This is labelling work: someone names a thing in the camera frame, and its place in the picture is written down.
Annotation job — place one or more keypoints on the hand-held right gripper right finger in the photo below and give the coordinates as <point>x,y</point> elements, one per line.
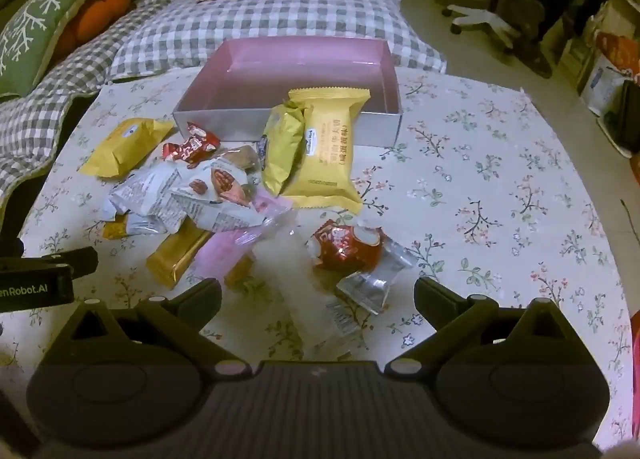
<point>424,299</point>

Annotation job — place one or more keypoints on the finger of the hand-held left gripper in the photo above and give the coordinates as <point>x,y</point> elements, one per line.
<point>75,261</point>

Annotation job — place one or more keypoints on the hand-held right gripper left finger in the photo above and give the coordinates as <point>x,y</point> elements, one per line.
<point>212,299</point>

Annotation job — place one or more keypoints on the small orange snack packet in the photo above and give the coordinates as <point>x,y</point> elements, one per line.
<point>115,229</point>

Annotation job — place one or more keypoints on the pink translucent snack packet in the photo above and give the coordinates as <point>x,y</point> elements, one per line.
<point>227,246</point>

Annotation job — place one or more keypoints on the silver clear wrapper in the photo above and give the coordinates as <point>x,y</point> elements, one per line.
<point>370,284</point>

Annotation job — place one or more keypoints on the clear plastic snack packet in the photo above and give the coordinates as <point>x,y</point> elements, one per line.
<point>295,279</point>

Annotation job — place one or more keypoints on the red round snack packet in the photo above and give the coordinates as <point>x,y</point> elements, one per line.
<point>345,246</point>

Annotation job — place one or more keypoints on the white silver snack packet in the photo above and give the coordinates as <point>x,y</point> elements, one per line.
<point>142,194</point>

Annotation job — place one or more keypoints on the white nut-print snack packet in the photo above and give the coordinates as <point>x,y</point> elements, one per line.
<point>220,189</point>

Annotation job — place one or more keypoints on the mustard yellow snack packet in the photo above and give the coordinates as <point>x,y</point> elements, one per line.
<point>122,146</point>

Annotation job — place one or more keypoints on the brown snack packet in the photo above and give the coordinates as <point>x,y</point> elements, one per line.
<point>240,156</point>

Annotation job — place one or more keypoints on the small red candy packet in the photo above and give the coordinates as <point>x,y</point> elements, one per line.
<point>192,146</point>

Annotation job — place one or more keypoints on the olive yellow snack packet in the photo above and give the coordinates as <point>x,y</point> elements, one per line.
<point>282,149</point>

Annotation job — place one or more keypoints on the large pale yellow snack packet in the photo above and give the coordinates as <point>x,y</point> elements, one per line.
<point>327,149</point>

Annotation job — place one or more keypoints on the pink cardboard box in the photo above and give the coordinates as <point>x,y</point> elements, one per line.
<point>300,59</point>

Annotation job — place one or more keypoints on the floral tablecloth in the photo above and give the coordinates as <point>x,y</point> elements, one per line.
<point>475,164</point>

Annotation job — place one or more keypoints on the green snowflake cushion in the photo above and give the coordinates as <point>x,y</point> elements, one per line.
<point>40,34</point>

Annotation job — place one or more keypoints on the small orange pumpkin cushion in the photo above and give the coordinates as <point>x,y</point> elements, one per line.
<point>95,14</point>

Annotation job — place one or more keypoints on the dark green bag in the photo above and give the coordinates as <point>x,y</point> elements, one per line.
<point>625,114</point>

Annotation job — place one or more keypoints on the grey checked blanket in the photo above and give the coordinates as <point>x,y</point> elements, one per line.
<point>250,19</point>

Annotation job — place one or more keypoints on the orange white bag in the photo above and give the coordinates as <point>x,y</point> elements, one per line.
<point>610,69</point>

